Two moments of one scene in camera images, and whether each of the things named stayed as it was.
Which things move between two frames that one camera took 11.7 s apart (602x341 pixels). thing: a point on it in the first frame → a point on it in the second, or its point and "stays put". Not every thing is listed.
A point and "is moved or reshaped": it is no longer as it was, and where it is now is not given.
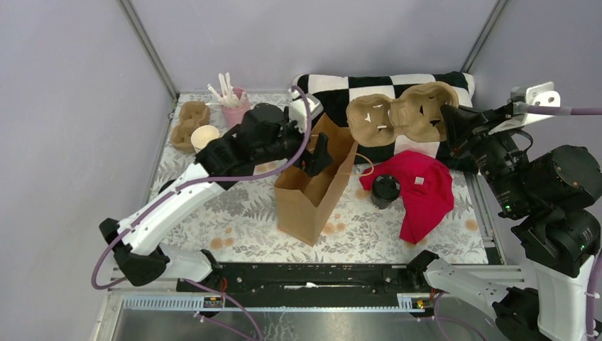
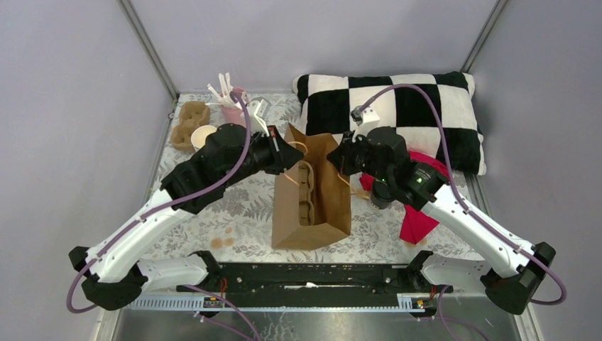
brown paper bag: [304, 204] is moved or reshaped
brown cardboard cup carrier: [375, 121] → [305, 207]
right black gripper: [457, 123] → [341, 155]
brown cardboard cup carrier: [192, 114] stays put
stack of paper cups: [202, 135] stays put
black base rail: [313, 278] stays put
